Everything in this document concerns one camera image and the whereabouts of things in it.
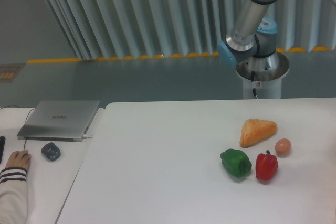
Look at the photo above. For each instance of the silver closed laptop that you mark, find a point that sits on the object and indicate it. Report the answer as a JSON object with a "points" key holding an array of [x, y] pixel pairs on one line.
{"points": [[60, 120]]}

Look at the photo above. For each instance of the white striped sleeve forearm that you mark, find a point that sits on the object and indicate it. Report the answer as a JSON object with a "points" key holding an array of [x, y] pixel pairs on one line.
{"points": [[14, 195]]}

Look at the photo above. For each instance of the triangular bread pastry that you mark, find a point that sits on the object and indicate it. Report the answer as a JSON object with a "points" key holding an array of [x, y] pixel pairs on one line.
{"points": [[255, 131]]}

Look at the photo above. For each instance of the brown egg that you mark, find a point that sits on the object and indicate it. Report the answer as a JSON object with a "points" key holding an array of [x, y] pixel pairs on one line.
{"points": [[283, 147]]}

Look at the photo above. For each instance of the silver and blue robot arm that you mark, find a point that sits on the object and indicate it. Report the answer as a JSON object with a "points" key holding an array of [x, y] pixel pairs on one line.
{"points": [[250, 46]]}

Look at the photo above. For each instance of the white folding partition screen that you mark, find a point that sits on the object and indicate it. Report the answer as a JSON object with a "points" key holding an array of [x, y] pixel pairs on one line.
{"points": [[137, 28]]}

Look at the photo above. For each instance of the dark grey small tray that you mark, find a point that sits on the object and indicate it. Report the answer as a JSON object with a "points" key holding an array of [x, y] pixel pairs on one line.
{"points": [[51, 151]]}

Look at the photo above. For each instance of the green bell pepper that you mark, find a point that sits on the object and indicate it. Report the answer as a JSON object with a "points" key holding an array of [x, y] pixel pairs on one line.
{"points": [[236, 162]]}

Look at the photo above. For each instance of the black phone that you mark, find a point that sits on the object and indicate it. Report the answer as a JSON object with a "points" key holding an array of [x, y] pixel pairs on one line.
{"points": [[2, 145]]}

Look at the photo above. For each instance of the red bell pepper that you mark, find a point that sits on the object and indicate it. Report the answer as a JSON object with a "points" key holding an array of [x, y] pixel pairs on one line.
{"points": [[266, 166]]}

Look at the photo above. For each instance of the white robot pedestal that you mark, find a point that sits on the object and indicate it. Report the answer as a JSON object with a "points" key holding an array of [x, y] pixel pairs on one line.
{"points": [[267, 87]]}

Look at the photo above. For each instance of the person's hand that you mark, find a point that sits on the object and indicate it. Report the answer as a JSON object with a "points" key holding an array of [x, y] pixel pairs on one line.
{"points": [[19, 159]]}

